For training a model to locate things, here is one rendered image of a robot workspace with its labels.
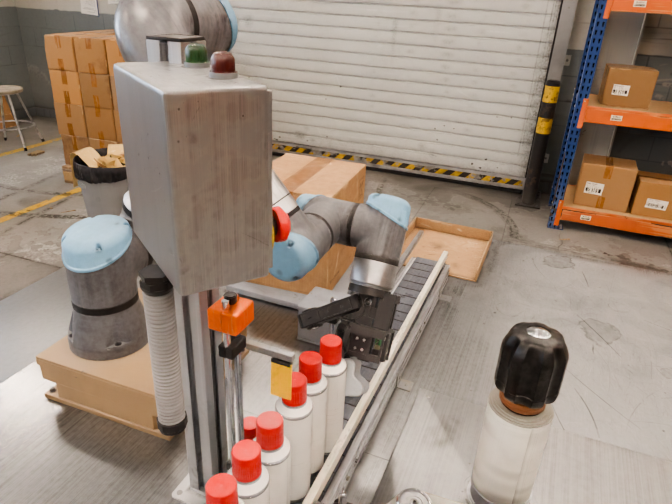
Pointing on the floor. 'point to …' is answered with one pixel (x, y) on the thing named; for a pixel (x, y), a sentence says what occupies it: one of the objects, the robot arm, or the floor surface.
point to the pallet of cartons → (84, 90)
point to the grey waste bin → (103, 197)
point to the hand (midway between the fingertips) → (330, 401)
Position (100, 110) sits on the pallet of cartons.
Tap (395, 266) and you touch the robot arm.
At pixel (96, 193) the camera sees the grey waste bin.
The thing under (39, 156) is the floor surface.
